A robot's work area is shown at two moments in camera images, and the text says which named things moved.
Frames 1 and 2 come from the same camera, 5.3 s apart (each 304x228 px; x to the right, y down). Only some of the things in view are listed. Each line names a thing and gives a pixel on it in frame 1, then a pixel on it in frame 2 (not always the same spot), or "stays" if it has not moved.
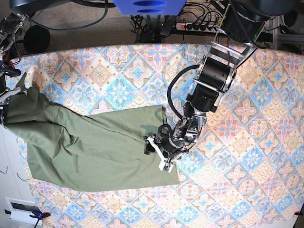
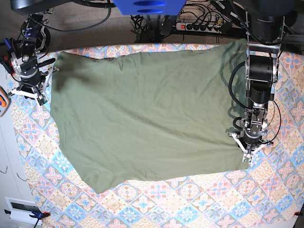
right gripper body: (167, 147) → (250, 140)
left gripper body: (6, 93) → (32, 80)
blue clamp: (40, 215) stays
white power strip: (196, 27) stays
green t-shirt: (69, 150) → (144, 113)
